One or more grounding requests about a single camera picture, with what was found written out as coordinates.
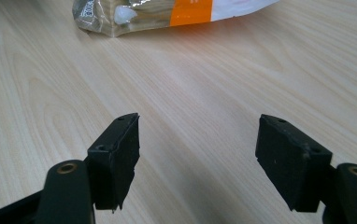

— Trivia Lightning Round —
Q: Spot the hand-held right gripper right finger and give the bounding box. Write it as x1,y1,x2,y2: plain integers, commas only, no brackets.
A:
254,113,336,213

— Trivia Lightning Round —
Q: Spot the orange and white plastic packet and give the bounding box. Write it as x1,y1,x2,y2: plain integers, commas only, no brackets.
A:
71,0,281,38

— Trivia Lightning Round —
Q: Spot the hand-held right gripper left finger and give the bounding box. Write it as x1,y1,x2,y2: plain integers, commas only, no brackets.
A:
84,112,141,214

